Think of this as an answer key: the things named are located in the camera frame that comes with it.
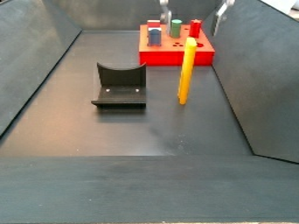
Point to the red square peg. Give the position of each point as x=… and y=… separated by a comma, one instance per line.
x=152, y=23

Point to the red peg board fixture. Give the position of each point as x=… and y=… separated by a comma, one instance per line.
x=168, y=53

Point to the yellow slotted square-circle object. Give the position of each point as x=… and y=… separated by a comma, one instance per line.
x=187, y=65

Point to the black curved cradle stand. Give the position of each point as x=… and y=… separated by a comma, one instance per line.
x=121, y=87

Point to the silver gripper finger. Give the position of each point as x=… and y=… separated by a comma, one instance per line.
x=219, y=14
x=165, y=15

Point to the blue notched peg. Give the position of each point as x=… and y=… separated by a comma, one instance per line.
x=153, y=37

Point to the green cylinder peg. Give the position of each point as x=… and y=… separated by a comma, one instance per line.
x=176, y=28

